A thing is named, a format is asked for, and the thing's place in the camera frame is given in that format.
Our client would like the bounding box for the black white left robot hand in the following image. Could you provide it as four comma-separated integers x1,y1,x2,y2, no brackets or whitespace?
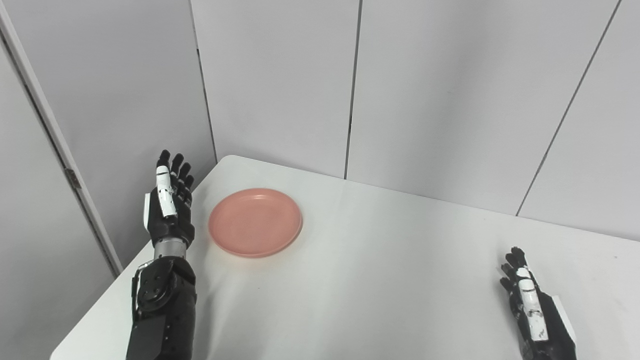
144,149,196,249

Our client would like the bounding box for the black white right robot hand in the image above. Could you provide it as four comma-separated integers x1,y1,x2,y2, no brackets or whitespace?
499,246,578,360

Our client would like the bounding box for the pink round plate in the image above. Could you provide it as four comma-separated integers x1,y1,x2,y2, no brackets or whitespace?
208,187,304,259

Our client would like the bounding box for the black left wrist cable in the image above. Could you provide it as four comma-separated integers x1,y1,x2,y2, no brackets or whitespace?
131,260,154,321

